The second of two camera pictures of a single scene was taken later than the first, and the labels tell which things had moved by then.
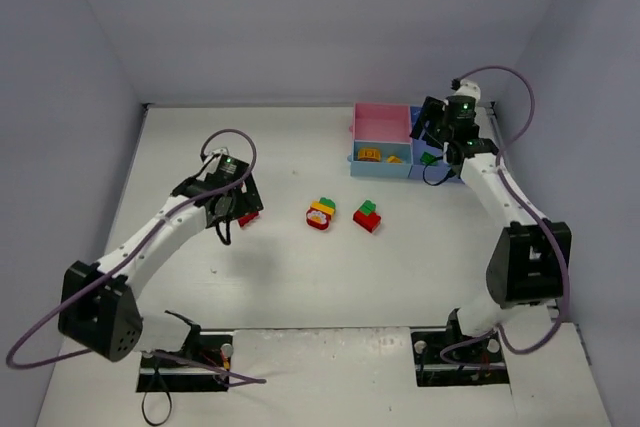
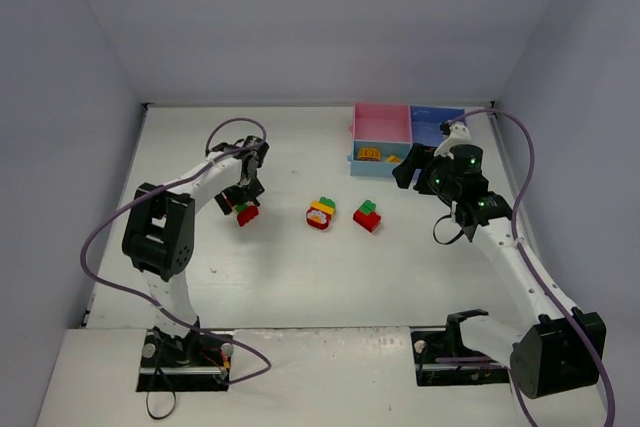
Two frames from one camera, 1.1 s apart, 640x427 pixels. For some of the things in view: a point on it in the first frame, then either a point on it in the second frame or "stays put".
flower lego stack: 320,213 stays put
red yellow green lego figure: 244,220 stays put
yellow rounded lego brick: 369,154 stays put
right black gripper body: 427,116 to 417,167
